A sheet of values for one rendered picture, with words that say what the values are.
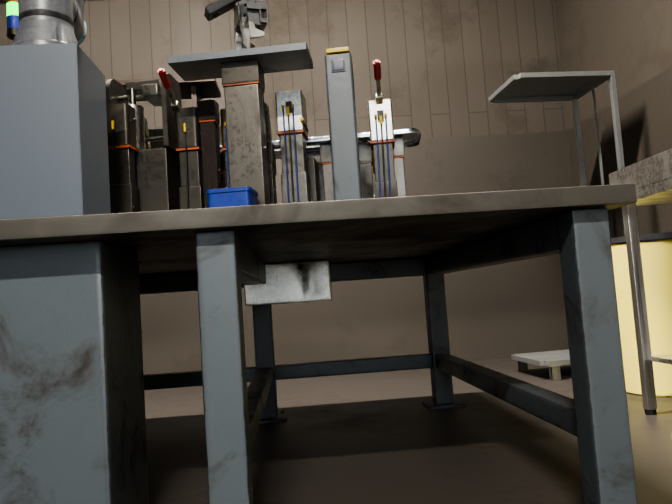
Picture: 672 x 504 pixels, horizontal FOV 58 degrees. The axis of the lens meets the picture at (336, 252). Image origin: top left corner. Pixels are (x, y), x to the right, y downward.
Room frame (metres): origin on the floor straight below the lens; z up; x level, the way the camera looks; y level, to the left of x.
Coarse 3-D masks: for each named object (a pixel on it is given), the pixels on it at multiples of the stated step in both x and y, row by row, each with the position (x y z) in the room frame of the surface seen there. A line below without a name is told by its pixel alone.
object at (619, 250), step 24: (624, 240) 2.62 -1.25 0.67; (648, 240) 2.56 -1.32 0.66; (624, 264) 2.64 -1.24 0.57; (648, 264) 2.57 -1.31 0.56; (624, 288) 2.65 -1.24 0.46; (648, 288) 2.58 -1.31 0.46; (624, 312) 2.67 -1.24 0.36; (648, 312) 2.59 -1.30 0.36; (624, 336) 2.69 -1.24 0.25; (624, 360) 2.71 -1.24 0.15
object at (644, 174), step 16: (656, 160) 2.02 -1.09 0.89; (624, 176) 2.22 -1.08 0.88; (640, 176) 2.12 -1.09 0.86; (656, 176) 2.03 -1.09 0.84; (640, 192) 2.13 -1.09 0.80; (656, 192) 2.04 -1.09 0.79; (624, 208) 2.30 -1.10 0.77; (624, 224) 2.31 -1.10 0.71; (640, 256) 2.28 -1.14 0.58; (640, 272) 2.28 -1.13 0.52; (640, 288) 2.28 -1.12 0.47; (640, 304) 2.28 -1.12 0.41; (640, 320) 2.28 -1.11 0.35; (640, 336) 2.28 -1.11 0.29; (640, 352) 2.29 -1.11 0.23; (640, 368) 2.30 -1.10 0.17
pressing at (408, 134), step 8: (408, 128) 1.80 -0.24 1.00; (320, 136) 1.83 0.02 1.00; (328, 136) 1.82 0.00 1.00; (360, 136) 1.81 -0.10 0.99; (368, 136) 1.81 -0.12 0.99; (400, 136) 1.88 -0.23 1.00; (408, 136) 1.89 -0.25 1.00; (416, 136) 1.88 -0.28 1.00; (312, 144) 1.90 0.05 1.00; (408, 144) 1.98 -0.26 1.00; (416, 144) 1.97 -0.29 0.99; (280, 152) 1.98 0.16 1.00; (312, 152) 2.00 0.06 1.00
